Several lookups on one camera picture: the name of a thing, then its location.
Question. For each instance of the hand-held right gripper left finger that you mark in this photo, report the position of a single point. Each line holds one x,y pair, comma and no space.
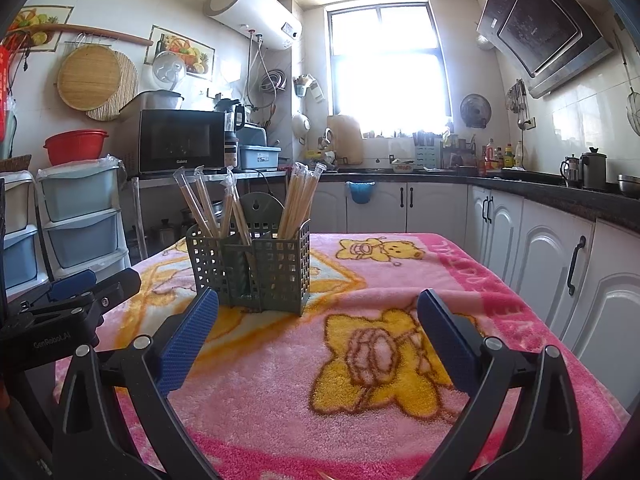
190,340

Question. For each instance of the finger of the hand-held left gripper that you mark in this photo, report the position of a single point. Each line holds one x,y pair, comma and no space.
72,285
117,287

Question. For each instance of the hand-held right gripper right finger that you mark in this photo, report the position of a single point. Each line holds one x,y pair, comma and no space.
447,340

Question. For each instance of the green plastic chopstick holder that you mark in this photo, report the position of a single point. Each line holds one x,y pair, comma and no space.
255,275

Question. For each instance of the bunch of chopsticks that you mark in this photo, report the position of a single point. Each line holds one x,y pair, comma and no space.
295,200

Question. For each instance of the hanging kitchen utensils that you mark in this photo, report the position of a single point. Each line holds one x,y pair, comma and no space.
516,100

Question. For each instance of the pastel plastic drawer tower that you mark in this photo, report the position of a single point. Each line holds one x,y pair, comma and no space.
20,255

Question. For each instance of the grey plastic drawer tower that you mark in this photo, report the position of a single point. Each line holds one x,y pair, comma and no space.
80,220

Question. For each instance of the pink printed blanket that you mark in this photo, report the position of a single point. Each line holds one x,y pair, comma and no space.
280,385

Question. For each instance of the metal kitchen table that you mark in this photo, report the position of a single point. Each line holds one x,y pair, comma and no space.
150,177

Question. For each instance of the white kitchen cabinets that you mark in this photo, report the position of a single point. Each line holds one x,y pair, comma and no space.
540,260

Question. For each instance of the wicker basket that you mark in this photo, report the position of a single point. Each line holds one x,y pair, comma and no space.
15,163

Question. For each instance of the red plastic basin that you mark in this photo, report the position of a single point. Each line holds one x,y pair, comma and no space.
75,149

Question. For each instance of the black microwave oven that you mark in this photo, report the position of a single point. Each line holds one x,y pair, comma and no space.
180,142

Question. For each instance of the blue hanging bin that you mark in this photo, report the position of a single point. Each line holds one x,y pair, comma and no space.
360,194

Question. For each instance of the ceramic bowl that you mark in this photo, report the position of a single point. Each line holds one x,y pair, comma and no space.
402,166

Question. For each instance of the gas stove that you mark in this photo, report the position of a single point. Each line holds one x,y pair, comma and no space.
532,175

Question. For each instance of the black kitchen countertop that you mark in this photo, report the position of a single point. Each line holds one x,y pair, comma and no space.
575,202

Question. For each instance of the row of condiment bottles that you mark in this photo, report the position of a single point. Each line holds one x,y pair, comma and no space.
502,157

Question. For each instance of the knife rack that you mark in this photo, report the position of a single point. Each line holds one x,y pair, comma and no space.
427,150

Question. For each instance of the grey lidded container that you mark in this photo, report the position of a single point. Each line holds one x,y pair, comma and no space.
157,100

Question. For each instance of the blue dish bin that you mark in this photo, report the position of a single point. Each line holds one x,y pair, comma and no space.
259,157

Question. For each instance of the round bamboo mat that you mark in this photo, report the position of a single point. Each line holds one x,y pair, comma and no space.
129,90

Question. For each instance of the red plastic bag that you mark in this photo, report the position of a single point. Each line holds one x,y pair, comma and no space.
5,90

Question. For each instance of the black electric kettle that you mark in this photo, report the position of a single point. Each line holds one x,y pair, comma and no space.
230,112

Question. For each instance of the round bamboo board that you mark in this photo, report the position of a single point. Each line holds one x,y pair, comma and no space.
89,77

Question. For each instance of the dark lidded canister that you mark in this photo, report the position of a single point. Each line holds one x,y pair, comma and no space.
593,170

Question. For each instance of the beige cutting board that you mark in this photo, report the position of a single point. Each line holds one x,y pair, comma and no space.
345,140

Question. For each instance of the white plastic food cover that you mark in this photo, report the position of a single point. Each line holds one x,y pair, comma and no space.
169,67

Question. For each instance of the steel bowl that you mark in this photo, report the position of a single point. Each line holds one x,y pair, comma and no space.
629,185

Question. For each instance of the white hanging lid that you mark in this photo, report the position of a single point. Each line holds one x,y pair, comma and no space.
300,127

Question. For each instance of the long wooden rolling pin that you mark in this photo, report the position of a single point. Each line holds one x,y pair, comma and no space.
100,31

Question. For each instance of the kitchen window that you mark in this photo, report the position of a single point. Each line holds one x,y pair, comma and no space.
387,65

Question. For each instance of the white water heater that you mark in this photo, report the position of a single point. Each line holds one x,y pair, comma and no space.
250,10

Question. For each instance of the black range hood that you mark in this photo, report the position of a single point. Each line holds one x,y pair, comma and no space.
540,30

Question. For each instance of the round wall fan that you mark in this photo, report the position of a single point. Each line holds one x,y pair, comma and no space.
475,111

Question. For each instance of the fruit wall poster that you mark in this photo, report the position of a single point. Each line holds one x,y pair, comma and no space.
197,52
37,27

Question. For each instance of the wall utensil caddy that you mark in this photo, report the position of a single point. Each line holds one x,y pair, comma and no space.
307,87

